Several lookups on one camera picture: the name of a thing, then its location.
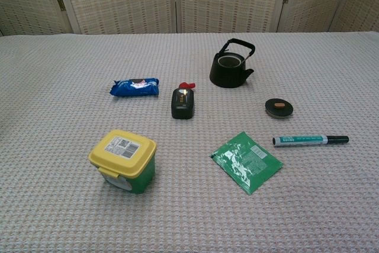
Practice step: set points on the black kettle lid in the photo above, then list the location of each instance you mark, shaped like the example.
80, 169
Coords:
274, 111

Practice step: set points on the yellow lidded container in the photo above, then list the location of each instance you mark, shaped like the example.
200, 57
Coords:
118, 158

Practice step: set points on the black bottle with red cap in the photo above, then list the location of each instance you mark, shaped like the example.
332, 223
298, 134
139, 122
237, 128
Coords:
182, 108

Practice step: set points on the blue snack packet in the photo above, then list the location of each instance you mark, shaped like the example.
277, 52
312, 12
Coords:
133, 87

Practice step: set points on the green foil sachet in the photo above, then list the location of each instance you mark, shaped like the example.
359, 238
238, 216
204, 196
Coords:
245, 164

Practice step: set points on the green white marker pen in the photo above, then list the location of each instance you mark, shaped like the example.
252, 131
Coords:
296, 140

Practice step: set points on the pink white woven tablecloth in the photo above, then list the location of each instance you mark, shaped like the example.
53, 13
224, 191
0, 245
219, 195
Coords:
59, 205

